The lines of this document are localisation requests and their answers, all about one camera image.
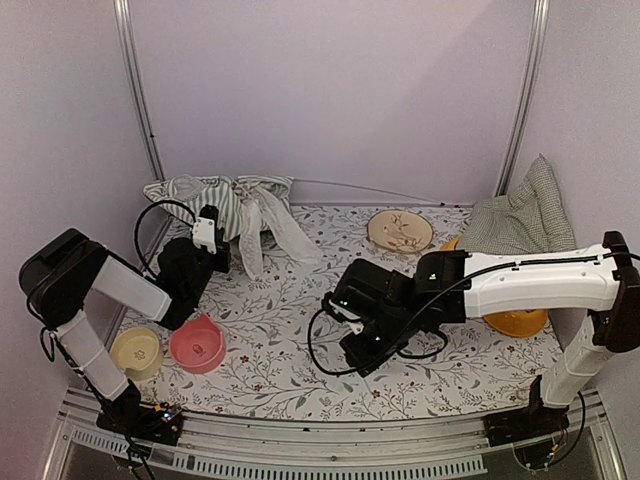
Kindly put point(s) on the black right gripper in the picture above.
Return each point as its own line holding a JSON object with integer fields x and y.
{"x": 363, "y": 361}

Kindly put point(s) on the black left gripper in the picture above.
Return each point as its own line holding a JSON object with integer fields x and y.
{"x": 225, "y": 264}

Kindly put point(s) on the green striped pet tent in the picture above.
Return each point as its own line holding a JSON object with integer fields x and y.
{"x": 248, "y": 206}

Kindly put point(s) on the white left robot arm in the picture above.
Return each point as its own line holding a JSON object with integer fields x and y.
{"x": 61, "y": 278}

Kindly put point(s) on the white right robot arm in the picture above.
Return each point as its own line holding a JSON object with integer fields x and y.
{"x": 601, "y": 279}

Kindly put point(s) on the pink pet bowl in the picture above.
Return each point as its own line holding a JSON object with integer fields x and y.
{"x": 199, "y": 346}

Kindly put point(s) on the cream pet bowl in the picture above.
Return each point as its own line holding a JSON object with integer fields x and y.
{"x": 138, "y": 353}

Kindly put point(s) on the yellow double pet bowl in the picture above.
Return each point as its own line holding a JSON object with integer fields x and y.
{"x": 518, "y": 324}

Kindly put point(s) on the round wooden floral plate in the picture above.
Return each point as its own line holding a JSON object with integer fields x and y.
{"x": 400, "y": 231}

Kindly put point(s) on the green checked cushion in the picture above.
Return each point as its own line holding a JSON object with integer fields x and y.
{"x": 529, "y": 220}

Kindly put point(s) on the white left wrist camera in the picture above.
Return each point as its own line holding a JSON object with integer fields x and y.
{"x": 204, "y": 229}

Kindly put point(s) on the front aluminium rail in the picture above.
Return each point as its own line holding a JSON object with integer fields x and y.
{"x": 223, "y": 447}

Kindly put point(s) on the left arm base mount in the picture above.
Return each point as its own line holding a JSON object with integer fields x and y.
{"x": 129, "y": 416}

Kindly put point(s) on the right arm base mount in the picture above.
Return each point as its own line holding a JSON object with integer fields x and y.
{"x": 523, "y": 424}

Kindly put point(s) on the aluminium frame post left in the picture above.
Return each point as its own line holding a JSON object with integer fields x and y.
{"x": 124, "y": 25}

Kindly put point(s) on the aluminium frame post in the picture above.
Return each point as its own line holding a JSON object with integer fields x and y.
{"x": 533, "y": 59}
{"x": 124, "y": 25}

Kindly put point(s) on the aluminium frame post right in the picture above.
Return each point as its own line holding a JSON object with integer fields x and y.
{"x": 533, "y": 59}

